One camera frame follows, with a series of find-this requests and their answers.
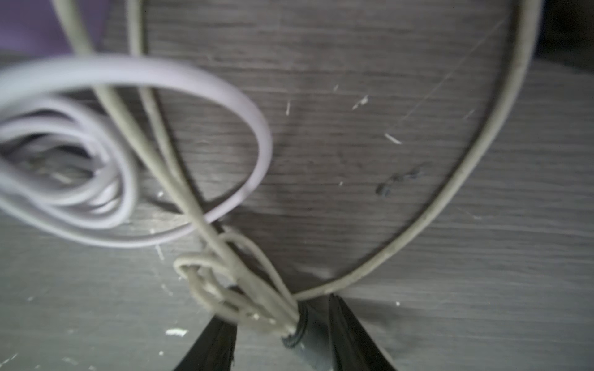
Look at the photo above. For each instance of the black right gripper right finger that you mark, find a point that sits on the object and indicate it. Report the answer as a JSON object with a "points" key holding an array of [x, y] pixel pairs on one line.
{"points": [[351, 347]]}

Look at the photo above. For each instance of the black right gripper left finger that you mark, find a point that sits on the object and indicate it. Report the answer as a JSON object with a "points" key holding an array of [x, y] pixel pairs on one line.
{"points": [[213, 350]]}

